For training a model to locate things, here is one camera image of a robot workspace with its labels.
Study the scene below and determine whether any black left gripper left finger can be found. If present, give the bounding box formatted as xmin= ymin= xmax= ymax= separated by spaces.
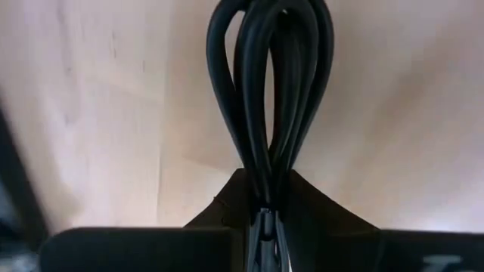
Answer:
xmin=39 ymin=168 xmax=253 ymax=272

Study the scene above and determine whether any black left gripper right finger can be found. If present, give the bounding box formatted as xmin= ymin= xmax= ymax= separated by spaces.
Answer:
xmin=281 ymin=169 xmax=484 ymax=272

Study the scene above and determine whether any neatly black USB-C cable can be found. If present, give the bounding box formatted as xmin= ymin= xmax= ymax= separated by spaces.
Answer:
xmin=205 ymin=0 xmax=336 ymax=272

